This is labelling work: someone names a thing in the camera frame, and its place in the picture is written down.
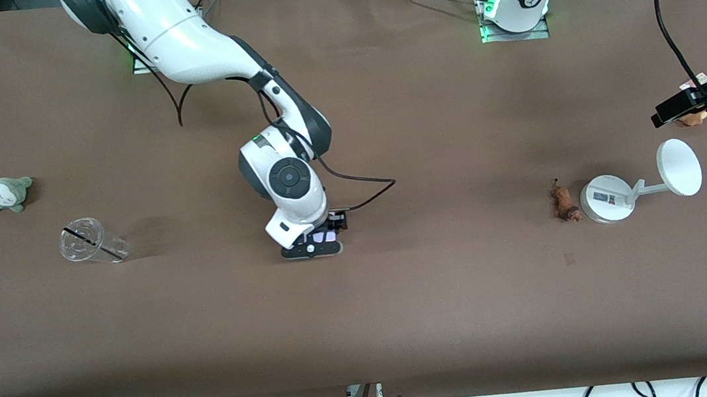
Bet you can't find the grey plush toy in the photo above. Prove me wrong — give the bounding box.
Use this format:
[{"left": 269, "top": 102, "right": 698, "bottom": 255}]
[{"left": 0, "top": 171, "right": 36, "bottom": 215}]

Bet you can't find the brown table cover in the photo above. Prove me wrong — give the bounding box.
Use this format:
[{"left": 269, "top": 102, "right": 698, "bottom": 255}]
[{"left": 0, "top": 0, "right": 707, "bottom": 397}]

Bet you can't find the black drinking straw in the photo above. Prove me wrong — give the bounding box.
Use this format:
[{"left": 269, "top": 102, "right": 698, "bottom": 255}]
[{"left": 63, "top": 221, "right": 125, "bottom": 266}]

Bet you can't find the clear plastic cup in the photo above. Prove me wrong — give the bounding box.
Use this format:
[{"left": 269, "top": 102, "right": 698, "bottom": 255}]
[{"left": 56, "top": 212, "right": 132, "bottom": 270}]

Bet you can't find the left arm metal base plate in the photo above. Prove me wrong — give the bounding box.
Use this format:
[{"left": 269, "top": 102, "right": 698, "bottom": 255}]
[{"left": 478, "top": 10, "right": 551, "bottom": 46}]

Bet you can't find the brown lion statue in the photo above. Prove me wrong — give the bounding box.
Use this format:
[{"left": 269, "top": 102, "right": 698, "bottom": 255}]
[{"left": 548, "top": 176, "right": 585, "bottom": 225}]

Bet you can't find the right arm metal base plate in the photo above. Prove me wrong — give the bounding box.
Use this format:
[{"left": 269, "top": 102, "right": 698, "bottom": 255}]
[{"left": 130, "top": 48, "right": 159, "bottom": 75}]

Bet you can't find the brown plush toy with tag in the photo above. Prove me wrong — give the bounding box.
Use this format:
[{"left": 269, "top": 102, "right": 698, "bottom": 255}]
[{"left": 674, "top": 73, "right": 707, "bottom": 127}]

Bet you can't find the white round desk lamp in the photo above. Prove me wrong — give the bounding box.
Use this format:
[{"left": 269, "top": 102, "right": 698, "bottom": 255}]
[{"left": 573, "top": 136, "right": 707, "bottom": 227}]

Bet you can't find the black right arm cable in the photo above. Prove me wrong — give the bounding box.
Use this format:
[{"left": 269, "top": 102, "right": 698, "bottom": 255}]
[{"left": 122, "top": 3, "right": 399, "bottom": 236}]

